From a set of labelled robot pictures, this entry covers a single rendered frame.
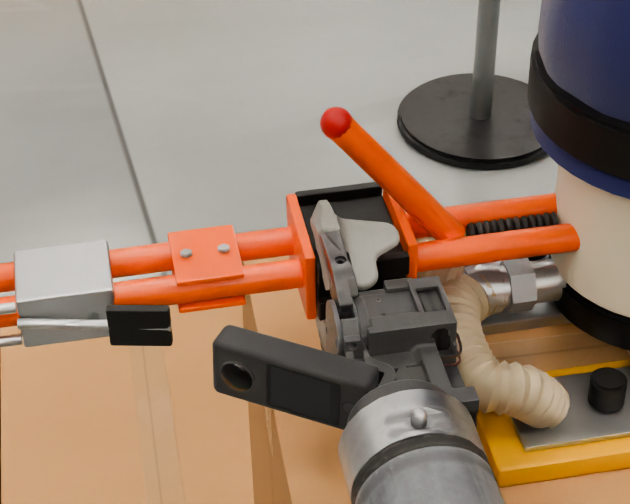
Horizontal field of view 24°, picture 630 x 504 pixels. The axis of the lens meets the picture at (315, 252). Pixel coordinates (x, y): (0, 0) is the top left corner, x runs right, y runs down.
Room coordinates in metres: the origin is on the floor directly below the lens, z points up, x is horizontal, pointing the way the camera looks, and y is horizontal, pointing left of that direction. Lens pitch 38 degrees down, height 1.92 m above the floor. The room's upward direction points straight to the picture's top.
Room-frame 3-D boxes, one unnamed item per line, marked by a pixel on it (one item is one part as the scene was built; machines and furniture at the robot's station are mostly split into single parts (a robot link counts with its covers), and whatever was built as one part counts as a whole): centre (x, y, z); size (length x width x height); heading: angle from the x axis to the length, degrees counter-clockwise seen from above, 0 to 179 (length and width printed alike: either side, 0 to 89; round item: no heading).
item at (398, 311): (0.74, -0.05, 1.24); 0.12 x 0.09 x 0.08; 11
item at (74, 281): (0.83, 0.18, 1.23); 0.07 x 0.07 x 0.04; 11
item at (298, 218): (0.87, -0.03, 1.24); 0.10 x 0.08 x 0.06; 11
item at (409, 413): (0.65, -0.06, 1.25); 0.09 x 0.05 x 0.10; 101
